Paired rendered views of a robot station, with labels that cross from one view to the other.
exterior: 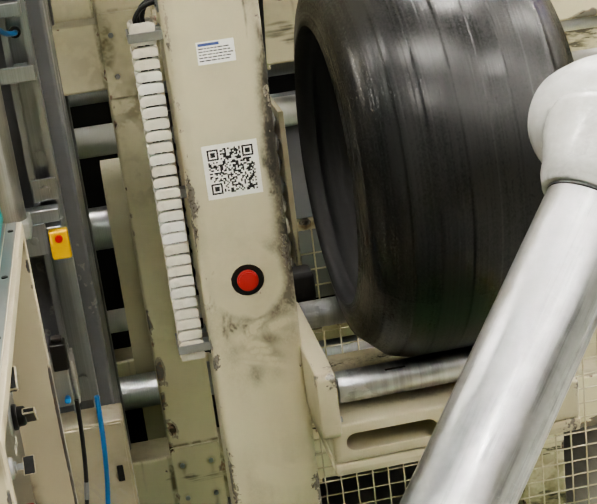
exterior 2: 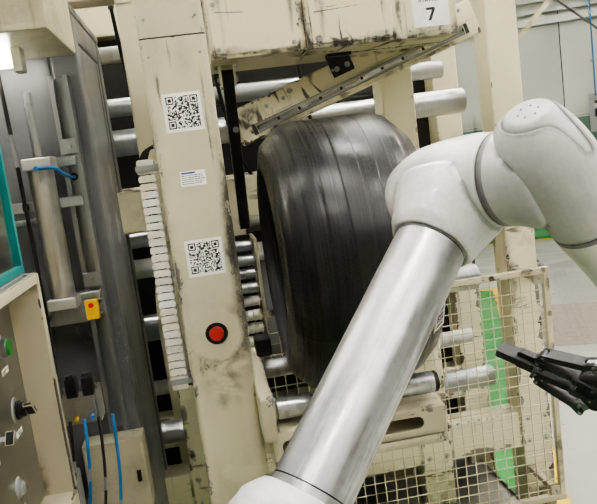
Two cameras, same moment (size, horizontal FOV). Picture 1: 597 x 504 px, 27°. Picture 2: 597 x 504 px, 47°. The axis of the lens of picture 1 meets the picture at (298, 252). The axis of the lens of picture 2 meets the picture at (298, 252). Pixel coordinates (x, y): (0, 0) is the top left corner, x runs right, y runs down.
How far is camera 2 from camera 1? 0.39 m
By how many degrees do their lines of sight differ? 11
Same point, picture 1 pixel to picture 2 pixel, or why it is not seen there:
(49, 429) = (54, 425)
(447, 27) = (341, 155)
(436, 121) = (332, 212)
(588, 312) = (423, 315)
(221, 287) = (198, 338)
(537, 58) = not seen: hidden behind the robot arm
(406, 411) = not seen: hidden behind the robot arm
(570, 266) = (408, 280)
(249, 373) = (218, 399)
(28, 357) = (39, 370)
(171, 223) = (164, 294)
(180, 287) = (171, 338)
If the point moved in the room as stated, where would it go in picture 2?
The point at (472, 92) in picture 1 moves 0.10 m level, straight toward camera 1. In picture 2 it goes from (357, 194) to (353, 199)
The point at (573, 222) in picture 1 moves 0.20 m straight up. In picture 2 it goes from (411, 250) to (394, 95)
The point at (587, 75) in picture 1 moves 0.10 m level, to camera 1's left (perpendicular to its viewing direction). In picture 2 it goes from (422, 154) to (352, 164)
